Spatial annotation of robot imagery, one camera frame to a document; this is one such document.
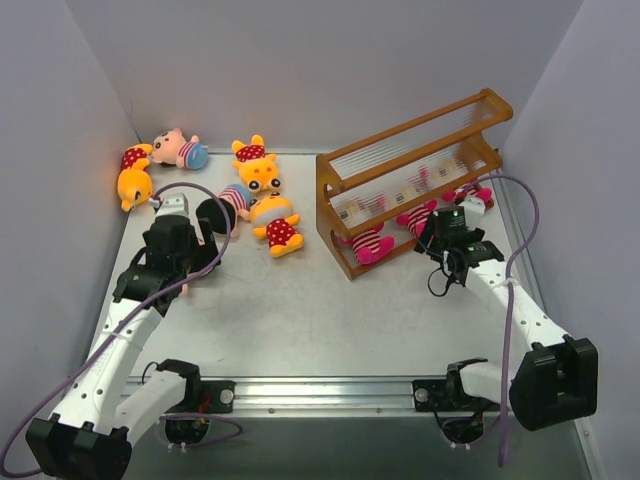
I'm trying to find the black hair boy plush centre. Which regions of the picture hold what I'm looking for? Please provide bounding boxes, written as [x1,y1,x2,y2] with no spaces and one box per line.
[196,184,252,238]

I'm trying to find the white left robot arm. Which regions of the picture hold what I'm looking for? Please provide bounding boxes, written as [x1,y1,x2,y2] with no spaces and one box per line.
[26,214,223,479]

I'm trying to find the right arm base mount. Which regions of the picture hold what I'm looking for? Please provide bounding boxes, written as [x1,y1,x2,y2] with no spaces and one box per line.
[412,357,499,413]

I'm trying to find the aluminium table edge rail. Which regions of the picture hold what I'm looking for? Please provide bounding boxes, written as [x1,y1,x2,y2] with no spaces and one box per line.
[202,376,470,419]

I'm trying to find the boy plush back left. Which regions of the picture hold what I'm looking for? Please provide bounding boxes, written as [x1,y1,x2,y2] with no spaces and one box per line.
[150,128,209,170]

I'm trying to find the white pink plush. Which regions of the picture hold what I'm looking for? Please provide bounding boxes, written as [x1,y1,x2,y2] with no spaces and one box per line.
[337,200,395,265]
[391,168,438,239]
[438,159,494,210]

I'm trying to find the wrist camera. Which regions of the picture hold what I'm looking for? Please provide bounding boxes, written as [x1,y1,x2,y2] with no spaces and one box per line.
[459,196,486,230]
[148,193,189,218]

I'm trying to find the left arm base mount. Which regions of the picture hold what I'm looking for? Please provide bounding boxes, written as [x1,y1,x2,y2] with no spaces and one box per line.
[199,380,236,414]

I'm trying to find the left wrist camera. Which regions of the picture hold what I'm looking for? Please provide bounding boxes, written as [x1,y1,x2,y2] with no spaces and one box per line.
[148,193,189,218]

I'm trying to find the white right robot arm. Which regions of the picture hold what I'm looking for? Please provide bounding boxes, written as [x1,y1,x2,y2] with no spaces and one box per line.
[417,206,598,431]

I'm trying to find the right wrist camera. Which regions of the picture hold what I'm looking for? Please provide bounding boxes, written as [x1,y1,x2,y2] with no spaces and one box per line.
[459,196,486,230]

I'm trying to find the wooden toy shelf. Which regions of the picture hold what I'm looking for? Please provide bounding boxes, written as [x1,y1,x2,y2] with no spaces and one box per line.
[315,88,513,280]

